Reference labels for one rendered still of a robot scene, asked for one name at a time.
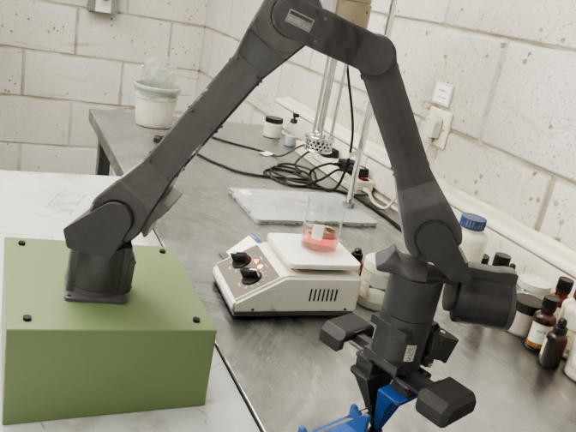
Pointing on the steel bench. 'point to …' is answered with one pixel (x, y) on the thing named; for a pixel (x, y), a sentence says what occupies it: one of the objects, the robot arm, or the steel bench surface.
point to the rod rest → (349, 423)
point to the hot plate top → (289, 248)
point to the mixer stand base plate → (288, 207)
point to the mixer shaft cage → (318, 141)
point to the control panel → (232, 276)
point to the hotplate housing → (295, 291)
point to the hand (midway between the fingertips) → (382, 402)
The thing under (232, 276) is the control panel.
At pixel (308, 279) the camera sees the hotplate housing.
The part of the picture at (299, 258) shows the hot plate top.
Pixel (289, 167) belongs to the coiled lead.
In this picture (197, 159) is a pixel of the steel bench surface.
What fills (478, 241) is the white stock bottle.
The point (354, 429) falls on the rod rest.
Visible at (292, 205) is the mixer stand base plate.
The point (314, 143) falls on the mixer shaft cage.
